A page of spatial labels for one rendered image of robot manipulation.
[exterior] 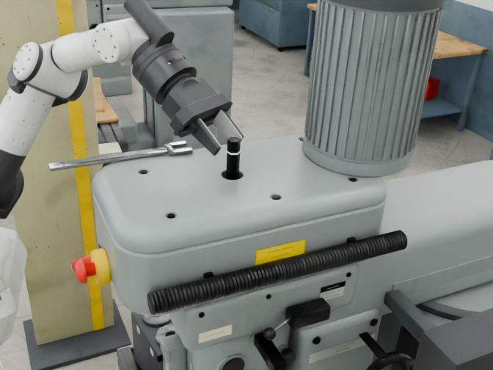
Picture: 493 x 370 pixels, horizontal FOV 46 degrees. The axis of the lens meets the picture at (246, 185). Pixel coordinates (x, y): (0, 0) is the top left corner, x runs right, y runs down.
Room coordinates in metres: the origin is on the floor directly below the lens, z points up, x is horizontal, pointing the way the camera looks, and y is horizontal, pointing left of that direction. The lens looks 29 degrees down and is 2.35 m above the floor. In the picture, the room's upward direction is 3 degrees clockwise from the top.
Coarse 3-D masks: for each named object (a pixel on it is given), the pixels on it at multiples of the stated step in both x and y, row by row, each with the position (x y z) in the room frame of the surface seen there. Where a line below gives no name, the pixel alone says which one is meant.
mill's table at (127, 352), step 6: (120, 348) 1.34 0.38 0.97; (126, 348) 1.33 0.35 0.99; (132, 348) 1.35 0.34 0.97; (120, 354) 1.31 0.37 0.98; (126, 354) 1.31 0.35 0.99; (132, 354) 1.31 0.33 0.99; (120, 360) 1.28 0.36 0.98; (126, 360) 1.28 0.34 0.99; (132, 360) 1.28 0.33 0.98; (120, 366) 1.29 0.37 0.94; (126, 366) 1.26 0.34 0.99; (132, 366) 1.26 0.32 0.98; (138, 366) 1.28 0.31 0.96
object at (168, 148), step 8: (168, 144) 0.94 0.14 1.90; (176, 144) 0.94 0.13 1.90; (184, 144) 0.95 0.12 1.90; (128, 152) 0.90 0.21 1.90; (136, 152) 0.90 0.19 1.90; (144, 152) 0.90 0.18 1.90; (152, 152) 0.90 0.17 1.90; (160, 152) 0.91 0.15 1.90; (168, 152) 0.92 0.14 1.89; (176, 152) 0.91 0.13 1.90; (184, 152) 0.92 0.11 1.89; (72, 160) 0.86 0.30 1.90; (80, 160) 0.86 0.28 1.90; (88, 160) 0.86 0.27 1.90; (96, 160) 0.86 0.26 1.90; (104, 160) 0.87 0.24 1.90; (112, 160) 0.87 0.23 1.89; (120, 160) 0.88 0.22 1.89; (56, 168) 0.83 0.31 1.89; (64, 168) 0.84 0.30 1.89
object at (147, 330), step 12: (132, 312) 1.29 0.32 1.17; (132, 324) 1.29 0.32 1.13; (144, 324) 1.24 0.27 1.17; (156, 324) 1.23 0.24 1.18; (168, 324) 1.24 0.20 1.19; (144, 336) 1.21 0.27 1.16; (156, 336) 1.19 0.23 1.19; (144, 348) 1.21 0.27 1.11; (156, 348) 1.16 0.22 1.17; (144, 360) 1.22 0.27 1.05; (156, 360) 1.14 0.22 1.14
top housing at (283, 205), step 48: (288, 144) 0.98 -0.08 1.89; (96, 192) 0.80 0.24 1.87; (144, 192) 0.78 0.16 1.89; (192, 192) 0.78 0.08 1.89; (240, 192) 0.79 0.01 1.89; (288, 192) 0.80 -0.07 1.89; (336, 192) 0.81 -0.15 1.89; (384, 192) 0.84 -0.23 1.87; (144, 240) 0.66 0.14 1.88; (192, 240) 0.68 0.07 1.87; (240, 240) 0.72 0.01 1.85; (288, 240) 0.75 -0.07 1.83; (336, 240) 0.79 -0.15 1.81; (144, 288) 0.66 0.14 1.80
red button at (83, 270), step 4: (80, 260) 0.74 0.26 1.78; (76, 264) 0.73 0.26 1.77; (80, 264) 0.73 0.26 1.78; (84, 264) 0.74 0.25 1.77; (88, 264) 0.74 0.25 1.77; (92, 264) 0.74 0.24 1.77; (76, 268) 0.73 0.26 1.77; (80, 268) 0.73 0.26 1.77; (84, 268) 0.73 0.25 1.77; (88, 268) 0.73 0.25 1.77; (92, 268) 0.74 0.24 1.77; (76, 272) 0.73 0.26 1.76; (80, 272) 0.72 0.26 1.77; (84, 272) 0.72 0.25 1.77; (88, 272) 0.73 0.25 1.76; (92, 272) 0.73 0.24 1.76; (80, 276) 0.72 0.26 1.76; (84, 276) 0.72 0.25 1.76; (88, 276) 0.73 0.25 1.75; (80, 280) 0.72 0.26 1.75; (84, 280) 0.72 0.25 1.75
